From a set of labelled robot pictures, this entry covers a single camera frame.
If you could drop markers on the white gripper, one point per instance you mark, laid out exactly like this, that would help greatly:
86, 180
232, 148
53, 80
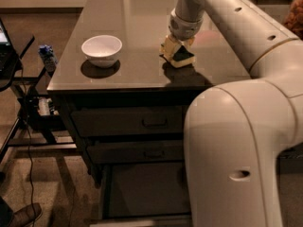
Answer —
185, 27

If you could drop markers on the green and yellow sponge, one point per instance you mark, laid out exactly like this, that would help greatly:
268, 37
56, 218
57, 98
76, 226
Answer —
182, 57

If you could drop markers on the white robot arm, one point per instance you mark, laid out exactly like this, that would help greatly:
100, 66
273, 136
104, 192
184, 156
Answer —
235, 131

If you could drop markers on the top left dark drawer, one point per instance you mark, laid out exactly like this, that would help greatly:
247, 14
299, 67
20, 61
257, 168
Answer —
128, 121

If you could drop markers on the dark drawer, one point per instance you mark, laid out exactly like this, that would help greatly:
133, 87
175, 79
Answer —
136, 152
128, 121

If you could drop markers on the middle left dark drawer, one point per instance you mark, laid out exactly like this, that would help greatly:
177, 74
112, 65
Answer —
136, 152

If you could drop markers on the open bottom left drawer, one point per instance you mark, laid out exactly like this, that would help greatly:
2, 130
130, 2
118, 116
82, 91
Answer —
144, 195

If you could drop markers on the white ceramic bowl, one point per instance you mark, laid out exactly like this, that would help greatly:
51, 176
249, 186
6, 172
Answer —
102, 50

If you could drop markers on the jar of snacks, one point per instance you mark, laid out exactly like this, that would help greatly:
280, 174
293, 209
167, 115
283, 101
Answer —
294, 18

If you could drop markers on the blue-capped plastic bottle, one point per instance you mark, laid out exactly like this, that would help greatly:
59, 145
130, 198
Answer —
48, 57

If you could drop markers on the black laptop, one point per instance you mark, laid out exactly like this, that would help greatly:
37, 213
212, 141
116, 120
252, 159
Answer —
7, 52

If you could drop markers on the black side desk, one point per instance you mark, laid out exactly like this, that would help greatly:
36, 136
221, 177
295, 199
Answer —
29, 90

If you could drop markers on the brown leather shoe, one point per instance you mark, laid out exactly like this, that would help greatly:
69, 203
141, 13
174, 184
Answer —
26, 216

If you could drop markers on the dark cabinet frame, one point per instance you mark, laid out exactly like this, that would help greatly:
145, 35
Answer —
77, 100

